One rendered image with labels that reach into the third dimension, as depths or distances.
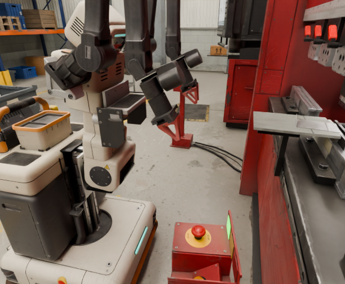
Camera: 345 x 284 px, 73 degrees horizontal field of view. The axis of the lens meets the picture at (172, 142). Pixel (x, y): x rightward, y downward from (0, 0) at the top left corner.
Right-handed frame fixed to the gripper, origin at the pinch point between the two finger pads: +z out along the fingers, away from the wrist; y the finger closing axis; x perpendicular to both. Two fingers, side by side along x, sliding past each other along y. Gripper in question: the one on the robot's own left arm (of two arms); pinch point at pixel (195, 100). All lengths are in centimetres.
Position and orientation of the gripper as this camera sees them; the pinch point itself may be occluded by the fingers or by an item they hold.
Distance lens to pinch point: 113.8
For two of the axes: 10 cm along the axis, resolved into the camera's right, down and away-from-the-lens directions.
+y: 2.3, -4.3, 8.8
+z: 4.4, 8.5, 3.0
